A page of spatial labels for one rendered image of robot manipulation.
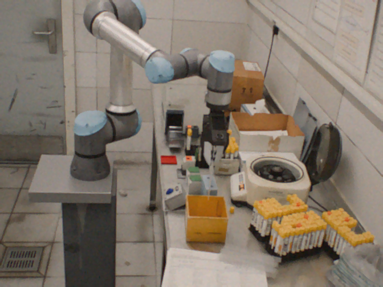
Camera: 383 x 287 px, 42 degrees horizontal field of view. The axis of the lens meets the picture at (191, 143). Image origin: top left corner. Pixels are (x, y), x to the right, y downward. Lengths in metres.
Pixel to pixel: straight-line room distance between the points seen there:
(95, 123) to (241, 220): 0.62
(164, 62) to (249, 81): 1.32
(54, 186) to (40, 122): 1.93
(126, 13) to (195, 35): 1.85
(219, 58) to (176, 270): 0.63
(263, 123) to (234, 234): 0.78
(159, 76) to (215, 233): 0.55
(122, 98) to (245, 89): 1.02
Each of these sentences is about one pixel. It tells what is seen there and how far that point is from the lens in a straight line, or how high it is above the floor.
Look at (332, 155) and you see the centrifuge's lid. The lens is 1.78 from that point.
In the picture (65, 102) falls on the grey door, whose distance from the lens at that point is 3.66.
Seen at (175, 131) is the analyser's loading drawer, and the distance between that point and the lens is 2.26.
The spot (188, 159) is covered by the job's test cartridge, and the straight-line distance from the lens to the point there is 1.97.
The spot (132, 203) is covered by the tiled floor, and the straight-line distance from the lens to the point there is 3.41.
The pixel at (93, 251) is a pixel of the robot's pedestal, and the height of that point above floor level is 0.61.
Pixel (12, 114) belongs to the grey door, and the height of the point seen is 0.41.
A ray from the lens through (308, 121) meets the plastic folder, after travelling 2.21.
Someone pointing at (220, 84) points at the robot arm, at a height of 1.40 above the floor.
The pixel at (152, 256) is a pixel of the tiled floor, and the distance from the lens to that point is 2.96.
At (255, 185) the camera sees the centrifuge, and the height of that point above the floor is 0.98.
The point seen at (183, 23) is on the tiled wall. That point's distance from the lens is 3.53.
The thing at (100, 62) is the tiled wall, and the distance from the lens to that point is 3.60.
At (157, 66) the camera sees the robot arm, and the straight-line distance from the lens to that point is 1.40.
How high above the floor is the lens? 1.87
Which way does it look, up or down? 26 degrees down
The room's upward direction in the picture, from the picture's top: 5 degrees clockwise
